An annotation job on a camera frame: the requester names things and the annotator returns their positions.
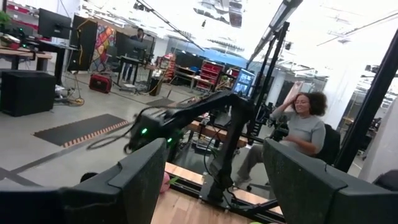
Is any wooden desk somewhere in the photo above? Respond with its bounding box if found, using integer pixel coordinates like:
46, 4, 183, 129
0, 46, 53, 72

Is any black computer monitor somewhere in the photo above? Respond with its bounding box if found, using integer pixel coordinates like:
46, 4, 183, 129
37, 7, 73, 40

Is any person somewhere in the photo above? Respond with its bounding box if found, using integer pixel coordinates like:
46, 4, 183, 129
122, 27, 146, 82
233, 91, 328, 189

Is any colourful patterned wall hanging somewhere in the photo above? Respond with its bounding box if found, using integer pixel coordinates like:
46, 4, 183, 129
89, 24, 116, 73

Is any black striped-edge floor mat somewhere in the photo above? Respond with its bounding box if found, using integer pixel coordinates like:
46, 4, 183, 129
32, 113, 132, 149

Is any red storage shelf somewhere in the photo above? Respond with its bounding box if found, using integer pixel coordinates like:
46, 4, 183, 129
198, 59, 226, 92

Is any large black box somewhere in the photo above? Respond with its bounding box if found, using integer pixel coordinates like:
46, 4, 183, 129
0, 69, 57, 118

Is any black device on stand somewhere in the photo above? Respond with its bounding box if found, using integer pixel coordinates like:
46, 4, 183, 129
268, 114, 290, 143

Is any lit screen monitor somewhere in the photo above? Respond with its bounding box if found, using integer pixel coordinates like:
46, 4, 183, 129
232, 68, 257, 98

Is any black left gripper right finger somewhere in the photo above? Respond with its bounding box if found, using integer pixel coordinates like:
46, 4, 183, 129
262, 138, 398, 224

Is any red equipment case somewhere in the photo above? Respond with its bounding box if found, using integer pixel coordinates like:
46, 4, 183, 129
88, 73, 113, 95

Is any tall black panel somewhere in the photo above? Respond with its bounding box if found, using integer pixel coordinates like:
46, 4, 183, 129
68, 15, 98, 72

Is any black office chair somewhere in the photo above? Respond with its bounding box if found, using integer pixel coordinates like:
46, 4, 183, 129
313, 123, 342, 166

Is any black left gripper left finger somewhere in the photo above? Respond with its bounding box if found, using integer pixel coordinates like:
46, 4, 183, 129
0, 138, 168, 224

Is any black looped cable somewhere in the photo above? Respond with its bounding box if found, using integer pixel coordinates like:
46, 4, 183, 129
86, 105, 147, 152

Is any black table edge rail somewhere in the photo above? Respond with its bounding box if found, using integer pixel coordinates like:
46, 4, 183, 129
166, 174, 286, 224

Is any black slanted frame post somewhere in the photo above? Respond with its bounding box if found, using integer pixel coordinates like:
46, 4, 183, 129
333, 29, 398, 174

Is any black frame post with light bar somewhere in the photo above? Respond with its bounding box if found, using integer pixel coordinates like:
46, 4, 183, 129
246, 0, 304, 146

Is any green potted plant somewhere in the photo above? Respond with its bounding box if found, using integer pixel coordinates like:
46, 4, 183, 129
0, 11, 12, 30

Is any black desk with monitor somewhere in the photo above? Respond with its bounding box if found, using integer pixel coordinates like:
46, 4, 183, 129
115, 32, 155, 91

